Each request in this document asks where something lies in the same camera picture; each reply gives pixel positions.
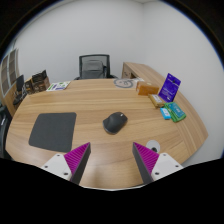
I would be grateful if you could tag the wooden shelf unit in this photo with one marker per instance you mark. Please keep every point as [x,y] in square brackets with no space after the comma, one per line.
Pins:
[8,75]

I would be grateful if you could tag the small blue packet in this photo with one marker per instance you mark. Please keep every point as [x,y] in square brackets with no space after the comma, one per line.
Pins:
[165,113]

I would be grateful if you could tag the dark grey mouse pad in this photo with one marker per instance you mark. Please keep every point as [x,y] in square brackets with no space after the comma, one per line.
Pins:
[53,130]

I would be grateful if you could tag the wooden side desk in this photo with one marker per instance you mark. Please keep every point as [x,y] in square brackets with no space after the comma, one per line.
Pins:
[143,70]

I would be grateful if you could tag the small black swivel chair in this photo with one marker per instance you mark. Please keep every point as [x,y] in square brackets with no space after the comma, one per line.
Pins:
[20,85]

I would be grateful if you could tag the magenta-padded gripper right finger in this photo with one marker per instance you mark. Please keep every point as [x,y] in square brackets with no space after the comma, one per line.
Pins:
[146,159]

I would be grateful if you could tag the small white round disc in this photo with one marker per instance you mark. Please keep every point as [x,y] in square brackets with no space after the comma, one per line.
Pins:
[153,145]

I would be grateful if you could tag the large black office chair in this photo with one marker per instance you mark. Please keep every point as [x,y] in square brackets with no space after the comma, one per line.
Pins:
[4,130]

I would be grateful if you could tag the orange cardboard box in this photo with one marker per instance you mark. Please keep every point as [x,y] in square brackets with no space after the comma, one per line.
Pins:
[147,88]

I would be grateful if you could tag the black mesh office chair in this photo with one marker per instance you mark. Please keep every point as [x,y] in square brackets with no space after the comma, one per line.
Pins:
[94,67]

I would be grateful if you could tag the stack of dark boxes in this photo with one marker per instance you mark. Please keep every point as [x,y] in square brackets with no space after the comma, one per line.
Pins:
[38,81]

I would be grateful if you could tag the black computer mouse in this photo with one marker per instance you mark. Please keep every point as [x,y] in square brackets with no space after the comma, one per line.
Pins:
[114,122]

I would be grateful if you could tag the small tan box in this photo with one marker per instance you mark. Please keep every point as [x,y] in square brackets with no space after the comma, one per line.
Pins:
[156,100]

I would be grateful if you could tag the white printed leaflet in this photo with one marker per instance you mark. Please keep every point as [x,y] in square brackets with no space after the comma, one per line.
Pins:
[58,86]

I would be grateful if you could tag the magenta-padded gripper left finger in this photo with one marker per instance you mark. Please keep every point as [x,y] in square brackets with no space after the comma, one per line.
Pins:
[76,160]

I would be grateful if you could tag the green packet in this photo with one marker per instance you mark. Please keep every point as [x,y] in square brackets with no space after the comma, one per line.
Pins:
[176,111]

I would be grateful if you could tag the purple card package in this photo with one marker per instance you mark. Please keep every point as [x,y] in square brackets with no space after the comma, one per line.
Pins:
[169,87]

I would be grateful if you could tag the white paper sheet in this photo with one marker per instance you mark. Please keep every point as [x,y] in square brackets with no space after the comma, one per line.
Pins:
[139,80]

